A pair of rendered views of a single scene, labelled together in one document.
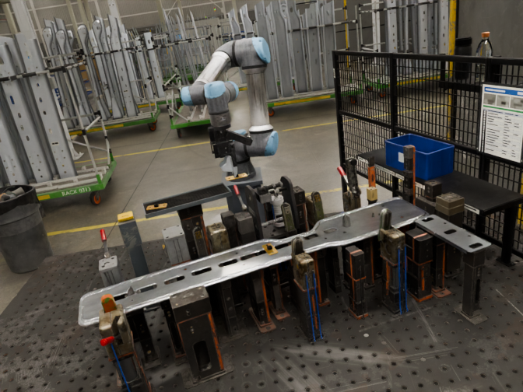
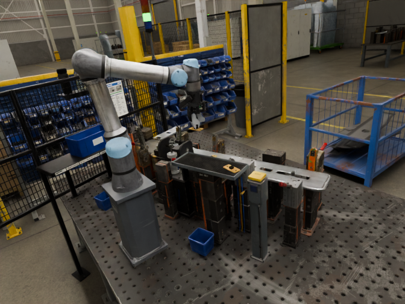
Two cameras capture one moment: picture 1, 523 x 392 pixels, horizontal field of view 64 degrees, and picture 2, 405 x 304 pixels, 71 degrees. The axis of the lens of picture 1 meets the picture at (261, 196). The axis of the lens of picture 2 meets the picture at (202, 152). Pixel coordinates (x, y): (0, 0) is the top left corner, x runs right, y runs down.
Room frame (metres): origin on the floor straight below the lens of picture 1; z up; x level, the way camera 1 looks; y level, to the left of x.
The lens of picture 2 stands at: (2.39, 1.33, 1.77)
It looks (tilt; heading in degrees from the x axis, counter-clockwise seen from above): 24 degrees down; 236
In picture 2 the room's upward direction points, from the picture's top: 7 degrees counter-clockwise
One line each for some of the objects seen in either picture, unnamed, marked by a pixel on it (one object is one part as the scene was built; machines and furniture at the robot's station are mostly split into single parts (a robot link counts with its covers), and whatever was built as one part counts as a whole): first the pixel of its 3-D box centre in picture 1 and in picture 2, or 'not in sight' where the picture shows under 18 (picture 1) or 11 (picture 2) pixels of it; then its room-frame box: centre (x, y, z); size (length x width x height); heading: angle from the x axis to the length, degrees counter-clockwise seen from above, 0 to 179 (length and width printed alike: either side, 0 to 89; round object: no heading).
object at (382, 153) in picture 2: not in sight; (364, 126); (-0.99, -0.14, 0.47); 1.20 x 0.80 x 0.95; 179
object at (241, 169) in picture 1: (240, 166); (125, 175); (2.01, 0.08, 1.15); 0.15 x 0.15 x 0.10
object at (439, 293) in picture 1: (437, 259); not in sight; (1.41, -0.65, 0.84); 0.11 x 0.06 x 0.29; 17
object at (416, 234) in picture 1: (418, 264); not in sight; (1.40, -0.57, 0.84); 0.11 x 0.10 x 0.28; 17
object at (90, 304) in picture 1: (265, 252); (214, 158); (1.41, 0.02, 1.00); 1.38 x 0.22 x 0.02; 107
